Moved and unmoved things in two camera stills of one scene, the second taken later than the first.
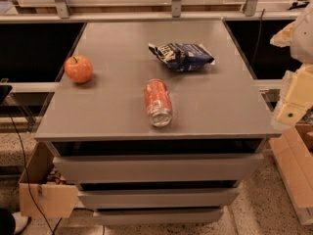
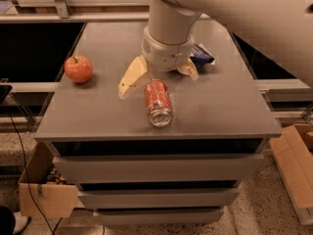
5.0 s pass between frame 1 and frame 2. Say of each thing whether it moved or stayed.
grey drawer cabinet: stayed
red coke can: stayed
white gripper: moved
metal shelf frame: stayed
